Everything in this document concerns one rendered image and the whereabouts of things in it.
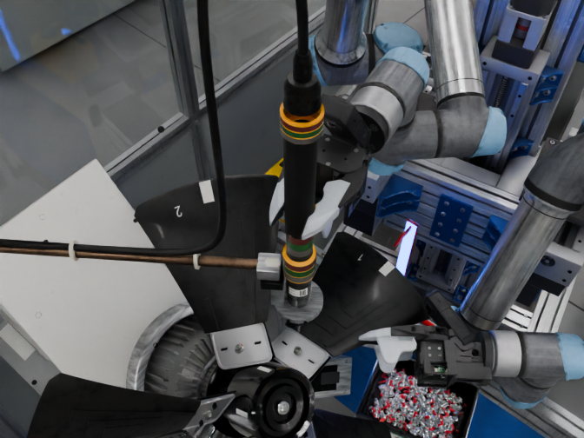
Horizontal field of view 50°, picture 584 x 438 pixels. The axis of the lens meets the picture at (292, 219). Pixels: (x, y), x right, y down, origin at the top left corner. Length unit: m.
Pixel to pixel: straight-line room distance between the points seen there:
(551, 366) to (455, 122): 0.42
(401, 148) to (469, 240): 0.82
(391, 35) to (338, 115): 0.79
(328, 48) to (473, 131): 0.53
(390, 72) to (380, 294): 0.42
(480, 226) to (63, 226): 1.06
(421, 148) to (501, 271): 0.27
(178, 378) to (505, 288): 0.57
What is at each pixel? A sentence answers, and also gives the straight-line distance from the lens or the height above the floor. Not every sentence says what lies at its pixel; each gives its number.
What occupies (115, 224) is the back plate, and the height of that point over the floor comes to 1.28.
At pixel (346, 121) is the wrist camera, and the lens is 0.72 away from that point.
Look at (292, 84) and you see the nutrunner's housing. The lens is 0.58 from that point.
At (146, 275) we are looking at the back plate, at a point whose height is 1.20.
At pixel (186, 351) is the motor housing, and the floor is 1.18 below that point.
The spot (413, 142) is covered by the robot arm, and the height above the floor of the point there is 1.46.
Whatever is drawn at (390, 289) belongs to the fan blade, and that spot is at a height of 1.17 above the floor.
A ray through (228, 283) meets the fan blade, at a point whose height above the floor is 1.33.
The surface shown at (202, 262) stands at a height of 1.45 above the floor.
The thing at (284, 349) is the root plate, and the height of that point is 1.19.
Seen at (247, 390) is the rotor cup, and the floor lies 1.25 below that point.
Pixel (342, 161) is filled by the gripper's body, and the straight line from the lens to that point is 0.77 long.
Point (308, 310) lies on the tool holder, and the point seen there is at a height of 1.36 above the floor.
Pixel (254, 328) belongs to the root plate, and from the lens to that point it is 0.96.
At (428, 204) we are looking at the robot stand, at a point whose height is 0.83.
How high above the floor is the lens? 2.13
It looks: 52 degrees down
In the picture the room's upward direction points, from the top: straight up
